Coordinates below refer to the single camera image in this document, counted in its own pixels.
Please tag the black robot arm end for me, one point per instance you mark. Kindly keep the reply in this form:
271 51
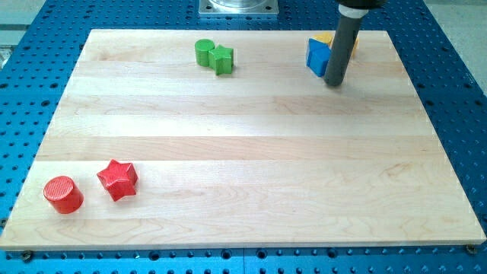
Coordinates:
356 9

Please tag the blue triangle block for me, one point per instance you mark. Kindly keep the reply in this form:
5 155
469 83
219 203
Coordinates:
317 57

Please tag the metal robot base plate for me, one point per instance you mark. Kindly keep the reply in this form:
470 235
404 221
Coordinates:
220 7

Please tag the light wooden board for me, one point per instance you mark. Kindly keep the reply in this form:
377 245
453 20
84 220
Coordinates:
267 156

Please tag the red star block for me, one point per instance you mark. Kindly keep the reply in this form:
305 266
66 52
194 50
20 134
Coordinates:
118 179

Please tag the green cylinder block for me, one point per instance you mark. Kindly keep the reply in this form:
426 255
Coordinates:
202 48

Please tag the green star block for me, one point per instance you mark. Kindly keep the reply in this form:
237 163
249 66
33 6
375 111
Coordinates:
221 59

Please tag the red cylinder block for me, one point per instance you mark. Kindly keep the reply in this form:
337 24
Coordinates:
63 194

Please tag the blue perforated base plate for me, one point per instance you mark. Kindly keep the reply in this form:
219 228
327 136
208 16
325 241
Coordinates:
427 35

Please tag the yellow block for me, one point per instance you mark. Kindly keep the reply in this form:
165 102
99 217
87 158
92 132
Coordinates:
328 38

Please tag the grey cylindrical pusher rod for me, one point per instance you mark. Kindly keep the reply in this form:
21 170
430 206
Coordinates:
341 52

